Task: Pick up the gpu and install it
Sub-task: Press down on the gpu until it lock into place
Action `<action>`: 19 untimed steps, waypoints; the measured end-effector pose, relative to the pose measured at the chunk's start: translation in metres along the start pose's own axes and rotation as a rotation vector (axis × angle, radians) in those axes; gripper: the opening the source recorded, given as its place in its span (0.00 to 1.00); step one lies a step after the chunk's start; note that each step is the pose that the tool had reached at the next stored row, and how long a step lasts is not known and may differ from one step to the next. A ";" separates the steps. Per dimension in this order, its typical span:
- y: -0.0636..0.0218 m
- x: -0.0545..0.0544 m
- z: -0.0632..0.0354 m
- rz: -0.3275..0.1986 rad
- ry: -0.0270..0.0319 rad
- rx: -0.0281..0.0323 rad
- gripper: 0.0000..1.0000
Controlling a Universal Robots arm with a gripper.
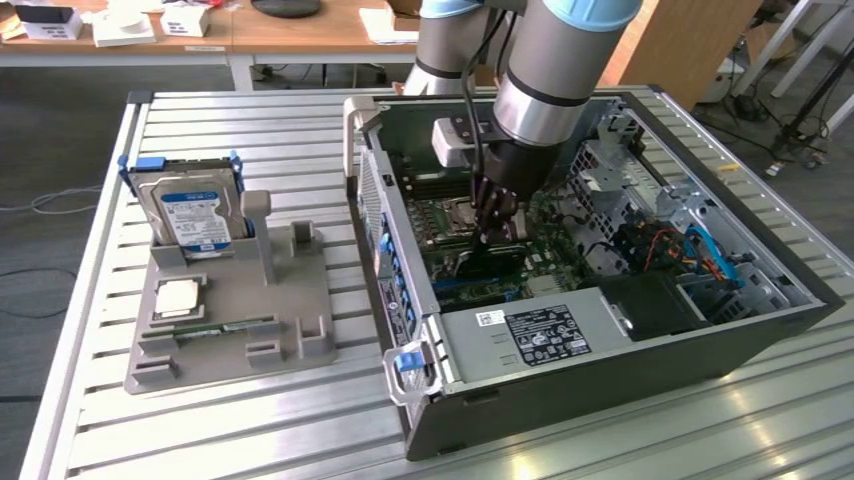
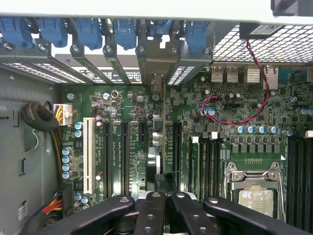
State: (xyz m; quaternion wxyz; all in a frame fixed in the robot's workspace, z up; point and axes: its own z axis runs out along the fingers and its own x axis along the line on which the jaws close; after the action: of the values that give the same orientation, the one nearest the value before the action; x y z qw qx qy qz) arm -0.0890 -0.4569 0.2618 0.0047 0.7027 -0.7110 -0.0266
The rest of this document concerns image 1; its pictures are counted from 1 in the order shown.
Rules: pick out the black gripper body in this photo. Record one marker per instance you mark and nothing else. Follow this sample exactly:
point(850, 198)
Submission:
point(514, 167)

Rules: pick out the green graphics card black cooler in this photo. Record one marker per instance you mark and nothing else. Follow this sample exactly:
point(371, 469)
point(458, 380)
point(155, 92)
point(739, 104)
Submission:
point(497, 262)

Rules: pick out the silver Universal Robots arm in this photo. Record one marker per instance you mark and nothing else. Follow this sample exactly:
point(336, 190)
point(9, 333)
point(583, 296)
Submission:
point(554, 60)

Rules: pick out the metal CPU socket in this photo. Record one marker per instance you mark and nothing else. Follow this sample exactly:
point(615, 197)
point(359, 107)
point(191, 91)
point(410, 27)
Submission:
point(459, 215)

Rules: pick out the green motherboard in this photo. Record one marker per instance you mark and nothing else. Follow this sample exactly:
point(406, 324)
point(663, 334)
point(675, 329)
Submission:
point(557, 250)

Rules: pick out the small silver chipset heatsink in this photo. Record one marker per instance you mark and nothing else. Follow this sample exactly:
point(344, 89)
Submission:
point(543, 286)

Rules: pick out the blue slot latch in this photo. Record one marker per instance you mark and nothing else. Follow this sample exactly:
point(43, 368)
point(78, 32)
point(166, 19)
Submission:
point(384, 245)

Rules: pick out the black regulatory label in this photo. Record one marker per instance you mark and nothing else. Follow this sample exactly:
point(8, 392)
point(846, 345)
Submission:
point(392, 310)

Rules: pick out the grey power supply unit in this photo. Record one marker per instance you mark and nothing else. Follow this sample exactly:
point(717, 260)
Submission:
point(480, 350)

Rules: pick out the small yellow clip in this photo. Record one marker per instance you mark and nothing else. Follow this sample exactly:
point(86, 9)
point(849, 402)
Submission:
point(727, 169)

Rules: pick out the white paper stack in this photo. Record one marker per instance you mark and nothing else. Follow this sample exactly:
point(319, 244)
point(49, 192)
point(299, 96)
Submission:
point(387, 27)

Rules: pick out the white box device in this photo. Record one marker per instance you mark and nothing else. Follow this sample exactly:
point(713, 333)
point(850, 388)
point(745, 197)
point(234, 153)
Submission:
point(723, 85)

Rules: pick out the brown cardboard box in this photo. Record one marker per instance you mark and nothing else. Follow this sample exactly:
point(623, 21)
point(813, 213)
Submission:
point(403, 7)
point(767, 45)

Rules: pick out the metal disk bay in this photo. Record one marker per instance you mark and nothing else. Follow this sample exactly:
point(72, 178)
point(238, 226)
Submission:
point(723, 300)

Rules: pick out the black open PC case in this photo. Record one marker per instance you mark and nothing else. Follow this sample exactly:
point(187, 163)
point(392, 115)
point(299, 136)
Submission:
point(601, 400)

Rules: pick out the grey plastic parts rack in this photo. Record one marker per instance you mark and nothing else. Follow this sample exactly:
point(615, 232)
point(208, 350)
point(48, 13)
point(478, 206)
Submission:
point(234, 300)

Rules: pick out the black tripod stand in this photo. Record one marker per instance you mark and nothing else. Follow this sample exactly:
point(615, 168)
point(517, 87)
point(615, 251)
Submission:
point(790, 132)

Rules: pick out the hard disk with blue caddy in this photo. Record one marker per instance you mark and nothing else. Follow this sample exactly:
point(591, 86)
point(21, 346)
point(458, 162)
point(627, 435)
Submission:
point(194, 215)

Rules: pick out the black round pad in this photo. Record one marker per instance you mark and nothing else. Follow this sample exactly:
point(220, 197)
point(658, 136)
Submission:
point(287, 7)

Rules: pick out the green RAM stick white label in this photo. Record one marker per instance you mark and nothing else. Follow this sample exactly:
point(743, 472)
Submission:
point(207, 330)

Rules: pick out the silver CPU chip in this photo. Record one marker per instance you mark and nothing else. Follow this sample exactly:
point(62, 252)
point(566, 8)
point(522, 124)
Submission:
point(176, 297)

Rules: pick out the white labelled carton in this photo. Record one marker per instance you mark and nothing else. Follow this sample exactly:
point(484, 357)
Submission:
point(187, 22)

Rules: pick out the white round device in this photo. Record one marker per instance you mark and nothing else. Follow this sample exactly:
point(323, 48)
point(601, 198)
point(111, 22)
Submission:
point(123, 27)

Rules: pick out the white box black lid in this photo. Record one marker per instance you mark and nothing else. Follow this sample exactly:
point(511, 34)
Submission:
point(49, 27)

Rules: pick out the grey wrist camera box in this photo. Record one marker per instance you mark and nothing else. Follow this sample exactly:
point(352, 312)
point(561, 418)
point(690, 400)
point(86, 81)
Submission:
point(450, 145)

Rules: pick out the white table frame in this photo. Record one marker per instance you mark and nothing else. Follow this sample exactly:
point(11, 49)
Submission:
point(782, 85)

